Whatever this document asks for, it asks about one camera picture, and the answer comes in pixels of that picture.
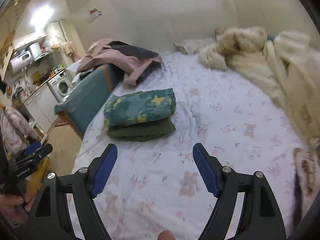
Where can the white kitchen cabinet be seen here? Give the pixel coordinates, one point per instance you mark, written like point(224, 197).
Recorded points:
point(41, 107)

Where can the person's left hand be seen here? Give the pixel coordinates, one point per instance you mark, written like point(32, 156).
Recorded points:
point(13, 207)

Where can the teal yellow patterned pants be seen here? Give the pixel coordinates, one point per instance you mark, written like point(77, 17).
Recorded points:
point(139, 108)

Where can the yellow wooden chair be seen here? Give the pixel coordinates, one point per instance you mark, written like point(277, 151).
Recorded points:
point(37, 174)

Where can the pink jacket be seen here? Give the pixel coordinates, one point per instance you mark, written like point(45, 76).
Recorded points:
point(132, 60)

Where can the olive green folded garment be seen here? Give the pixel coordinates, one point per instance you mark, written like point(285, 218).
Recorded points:
point(143, 132)

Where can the white water heater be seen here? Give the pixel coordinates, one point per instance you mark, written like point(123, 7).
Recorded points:
point(21, 61)

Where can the white washing machine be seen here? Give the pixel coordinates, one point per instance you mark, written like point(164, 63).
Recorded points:
point(60, 85)

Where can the teal bed footboard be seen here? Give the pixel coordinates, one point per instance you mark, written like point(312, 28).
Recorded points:
point(85, 100)

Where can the pink padded coat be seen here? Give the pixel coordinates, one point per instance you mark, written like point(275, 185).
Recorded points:
point(16, 131)

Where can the beige pillow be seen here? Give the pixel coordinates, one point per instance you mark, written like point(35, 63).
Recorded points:
point(192, 47)

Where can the white floral bed sheet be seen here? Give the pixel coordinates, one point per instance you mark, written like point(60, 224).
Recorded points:
point(155, 185)

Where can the cream fluffy blanket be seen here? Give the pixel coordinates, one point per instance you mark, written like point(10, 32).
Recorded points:
point(286, 68)

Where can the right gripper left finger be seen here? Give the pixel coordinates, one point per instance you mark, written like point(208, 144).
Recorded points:
point(49, 217)

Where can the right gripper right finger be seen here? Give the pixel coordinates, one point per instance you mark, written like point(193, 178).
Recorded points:
point(260, 216)

